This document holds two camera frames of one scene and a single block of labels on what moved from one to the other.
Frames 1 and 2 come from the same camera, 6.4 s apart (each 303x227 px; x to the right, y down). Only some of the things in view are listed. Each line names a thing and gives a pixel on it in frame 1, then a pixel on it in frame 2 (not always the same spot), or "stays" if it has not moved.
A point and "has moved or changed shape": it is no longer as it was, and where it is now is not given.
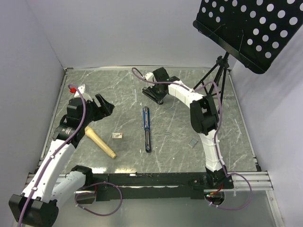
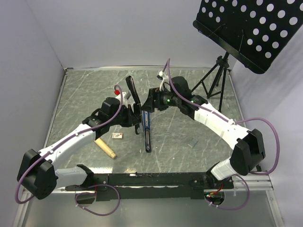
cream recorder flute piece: (90, 133) stays
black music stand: (252, 32) stays
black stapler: (152, 95) has moved or changed shape
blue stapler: (146, 124) stays
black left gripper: (101, 111) -> (130, 118)
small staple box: (117, 135) stays
